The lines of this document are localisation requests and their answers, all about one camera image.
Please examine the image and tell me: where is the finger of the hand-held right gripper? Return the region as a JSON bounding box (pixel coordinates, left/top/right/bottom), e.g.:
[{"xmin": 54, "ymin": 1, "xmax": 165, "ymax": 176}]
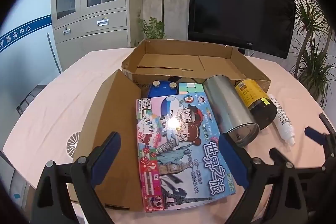
[
  {"xmin": 304, "ymin": 113, "xmax": 336, "ymax": 161},
  {"xmin": 270, "ymin": 148, "xmax": 336, "ymax": 182}
]

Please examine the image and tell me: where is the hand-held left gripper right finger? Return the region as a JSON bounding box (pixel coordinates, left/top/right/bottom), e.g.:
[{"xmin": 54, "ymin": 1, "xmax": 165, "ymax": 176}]
[{"xmin": 219, "ymin": 133, "xmax": 315, "ymax": 224}]

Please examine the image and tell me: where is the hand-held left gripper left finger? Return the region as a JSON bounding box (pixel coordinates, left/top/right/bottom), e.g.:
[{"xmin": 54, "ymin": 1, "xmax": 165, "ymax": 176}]
[{"xmin": 35, "ymin": 132, "xmax": 121, "ymax": 224}]

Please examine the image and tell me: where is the brown cardboard box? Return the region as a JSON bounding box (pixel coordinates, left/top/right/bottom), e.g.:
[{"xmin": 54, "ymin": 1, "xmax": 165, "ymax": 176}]
[{"xmin": 70, "ymin": 39, "xmax": 272, "ymax": 212}]

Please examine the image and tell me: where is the colourful cartoon board game box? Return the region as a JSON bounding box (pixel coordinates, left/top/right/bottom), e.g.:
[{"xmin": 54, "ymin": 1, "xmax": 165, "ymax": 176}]
[{"xmin": 136, "ymin": 91, "xmax": 236, "ymax": 212}]

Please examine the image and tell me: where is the silver metal can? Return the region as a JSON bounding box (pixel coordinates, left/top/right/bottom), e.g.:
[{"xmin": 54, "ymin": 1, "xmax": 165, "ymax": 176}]
[{"xmin": 203, "ymin": 75, "xmax": 260, "ymax": 148}]

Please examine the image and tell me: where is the yellow and black canister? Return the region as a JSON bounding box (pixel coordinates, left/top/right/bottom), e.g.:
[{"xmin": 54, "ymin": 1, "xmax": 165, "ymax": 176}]
[{"xmin": 234, "ymin": 78, "xmax": 278, "ymax": 131}]

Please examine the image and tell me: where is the pastel puzzle cube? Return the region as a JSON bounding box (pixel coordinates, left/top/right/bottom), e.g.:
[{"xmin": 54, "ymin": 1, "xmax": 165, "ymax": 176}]
[{"xmin": 178, "ymin": 82, "xmax": 205, "ymax": 94}]

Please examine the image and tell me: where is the blue device with metal studs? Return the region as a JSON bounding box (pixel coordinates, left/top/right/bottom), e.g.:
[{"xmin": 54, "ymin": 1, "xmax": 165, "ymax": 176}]
[{"xmin": 146, "ymin": 80, "xmax": 180, "ymax": 98}]

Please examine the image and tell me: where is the spiky green palm plant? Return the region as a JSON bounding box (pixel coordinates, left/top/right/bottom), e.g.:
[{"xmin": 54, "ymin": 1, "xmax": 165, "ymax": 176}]
[{"xmin": 289, "ymin": 0, "xmax": 336, "ymax": 109}]

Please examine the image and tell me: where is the dark chair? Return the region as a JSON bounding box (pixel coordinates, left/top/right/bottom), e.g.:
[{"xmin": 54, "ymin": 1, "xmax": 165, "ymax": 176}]
[{"xmin": 16, "ymin": 90, "xmax": 36, "ymax": 115}]

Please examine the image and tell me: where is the grey metal cabinet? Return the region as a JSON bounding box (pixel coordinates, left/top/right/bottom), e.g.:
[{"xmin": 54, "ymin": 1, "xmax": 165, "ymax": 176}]
[{"xmin": 51, "ymin": 0, "xmax": 131, "ymax": 73}]

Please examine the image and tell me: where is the leafy green potted plant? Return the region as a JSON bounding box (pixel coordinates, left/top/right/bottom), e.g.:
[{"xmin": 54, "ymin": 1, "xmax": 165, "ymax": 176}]
[{"xmin": 131, "ymin": 0, "xmax": 191, "ymax": 47}]

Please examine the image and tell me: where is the black flat screen television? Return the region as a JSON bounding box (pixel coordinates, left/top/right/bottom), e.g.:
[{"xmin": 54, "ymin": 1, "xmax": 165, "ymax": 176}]
[{"xmin": 188, "ymin": 0, "xmax": 297, "ymax": 60}]

